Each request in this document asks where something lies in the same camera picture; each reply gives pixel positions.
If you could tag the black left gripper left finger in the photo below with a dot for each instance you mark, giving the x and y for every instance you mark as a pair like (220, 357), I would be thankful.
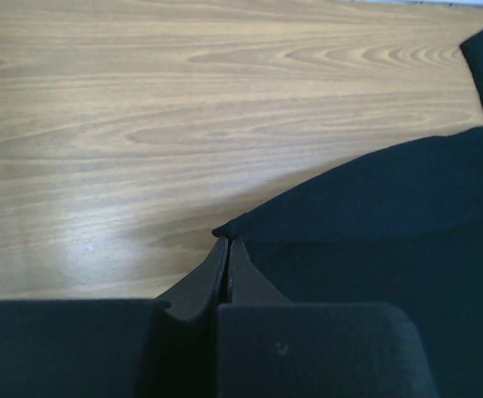
(139, 347)

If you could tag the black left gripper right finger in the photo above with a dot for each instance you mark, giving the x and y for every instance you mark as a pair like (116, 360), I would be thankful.
(268, 346)

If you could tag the black t shirt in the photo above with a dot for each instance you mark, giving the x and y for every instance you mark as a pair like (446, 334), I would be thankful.
(401, 226)

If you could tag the aluminium frame rail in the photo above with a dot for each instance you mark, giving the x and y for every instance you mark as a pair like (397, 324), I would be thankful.
(462, 3)

